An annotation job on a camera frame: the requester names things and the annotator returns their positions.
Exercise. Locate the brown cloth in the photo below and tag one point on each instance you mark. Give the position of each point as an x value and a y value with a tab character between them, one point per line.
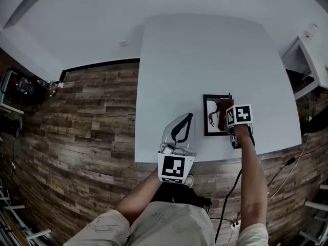
223	111

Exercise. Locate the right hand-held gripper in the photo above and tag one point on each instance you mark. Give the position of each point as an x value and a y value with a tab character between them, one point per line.
239	114

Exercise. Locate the cream printed shirt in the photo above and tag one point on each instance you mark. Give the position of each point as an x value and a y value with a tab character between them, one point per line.
169	227

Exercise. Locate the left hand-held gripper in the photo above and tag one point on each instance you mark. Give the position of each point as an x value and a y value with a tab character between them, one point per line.
174	166

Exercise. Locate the person's right forearm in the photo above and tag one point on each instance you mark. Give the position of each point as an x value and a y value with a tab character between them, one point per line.
251	178

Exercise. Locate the black picture frame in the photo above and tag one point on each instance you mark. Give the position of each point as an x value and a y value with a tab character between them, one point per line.
209	129

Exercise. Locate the white power strip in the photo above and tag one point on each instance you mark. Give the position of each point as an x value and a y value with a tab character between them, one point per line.
233	228

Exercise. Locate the white cabinet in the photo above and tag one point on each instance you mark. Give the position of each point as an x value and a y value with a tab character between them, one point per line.
307	60

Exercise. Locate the black trousers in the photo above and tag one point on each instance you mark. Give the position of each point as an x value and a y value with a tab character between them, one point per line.
182	193

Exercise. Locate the white metal rack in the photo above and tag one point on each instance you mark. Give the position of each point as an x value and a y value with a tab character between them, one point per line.
316	214
15	222

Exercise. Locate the black bag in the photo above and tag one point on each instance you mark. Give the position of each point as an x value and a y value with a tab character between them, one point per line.
316	123

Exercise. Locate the white shoe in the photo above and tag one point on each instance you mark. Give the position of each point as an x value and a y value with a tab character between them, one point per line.
190	181

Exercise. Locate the person's left forearm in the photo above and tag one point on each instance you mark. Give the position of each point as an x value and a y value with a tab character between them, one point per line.
143	196

